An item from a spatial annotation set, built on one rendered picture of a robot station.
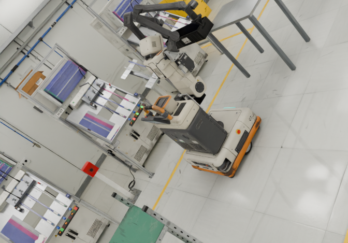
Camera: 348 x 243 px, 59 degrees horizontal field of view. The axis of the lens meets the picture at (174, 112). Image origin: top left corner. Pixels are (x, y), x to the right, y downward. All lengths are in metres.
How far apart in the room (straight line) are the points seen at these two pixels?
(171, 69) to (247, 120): 0.86
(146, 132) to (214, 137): 1.75
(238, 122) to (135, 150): 1.81
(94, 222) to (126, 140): 1.11
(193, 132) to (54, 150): 3.43
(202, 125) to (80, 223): 2.17
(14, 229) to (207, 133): 2.39
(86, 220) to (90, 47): 3.17
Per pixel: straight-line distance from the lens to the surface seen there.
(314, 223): 2.36
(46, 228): 3.83
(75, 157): 5.74
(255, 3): 3.23
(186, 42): 2.99
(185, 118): 2.61
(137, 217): 1.95
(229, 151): 2.86
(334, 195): 2.39
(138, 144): 4.32
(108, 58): 6.07
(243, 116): 2.98
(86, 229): 4.23
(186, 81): 2.82
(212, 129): 2.78
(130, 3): 4.80
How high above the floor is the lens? 1.90
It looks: 24 degrees down
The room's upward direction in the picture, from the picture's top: 49 degrees counter-clockwise
